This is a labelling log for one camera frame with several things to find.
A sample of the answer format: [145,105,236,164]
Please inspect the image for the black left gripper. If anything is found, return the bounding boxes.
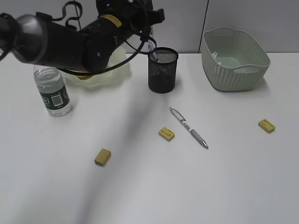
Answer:
[96,0,165,30]

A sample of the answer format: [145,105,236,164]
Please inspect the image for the blue clip grey grip pen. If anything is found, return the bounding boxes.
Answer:
[148,41,159,62]

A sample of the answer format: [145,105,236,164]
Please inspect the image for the yellow mango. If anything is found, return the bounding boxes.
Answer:
[68,70,92,80]

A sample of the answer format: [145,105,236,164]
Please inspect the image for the white waste paper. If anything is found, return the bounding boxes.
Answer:
[211,51,221,65]

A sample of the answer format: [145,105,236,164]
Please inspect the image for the clear plastic water bottle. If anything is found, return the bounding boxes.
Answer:
[34,65,72,117]

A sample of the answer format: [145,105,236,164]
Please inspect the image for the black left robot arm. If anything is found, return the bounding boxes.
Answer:
[0,0,165,76]

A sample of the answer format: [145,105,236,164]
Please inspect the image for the pale green wavy plate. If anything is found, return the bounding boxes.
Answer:
[61,44,131,89]

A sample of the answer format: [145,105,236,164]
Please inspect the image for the black mesh pen holder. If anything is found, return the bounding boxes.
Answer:
[148,47,179,94]

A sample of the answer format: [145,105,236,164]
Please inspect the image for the pale green plastic basket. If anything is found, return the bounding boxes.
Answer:
[201,27,271,92]

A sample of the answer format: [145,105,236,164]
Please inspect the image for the yellow eraser with label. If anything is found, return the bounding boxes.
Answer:
[158,127,175,141]

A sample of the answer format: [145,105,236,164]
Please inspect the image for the grey grip white pen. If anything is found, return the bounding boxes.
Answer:
[169,107,209,149]

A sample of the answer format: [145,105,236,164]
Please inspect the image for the yellow eraser beside beige pen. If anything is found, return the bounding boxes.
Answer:
[94,148,112,166]

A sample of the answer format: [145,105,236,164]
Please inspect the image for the yellow eraser far right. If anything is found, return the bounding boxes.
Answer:
[258,119,276,133]

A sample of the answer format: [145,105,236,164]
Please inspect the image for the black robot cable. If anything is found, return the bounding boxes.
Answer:
[55,0,158,77]

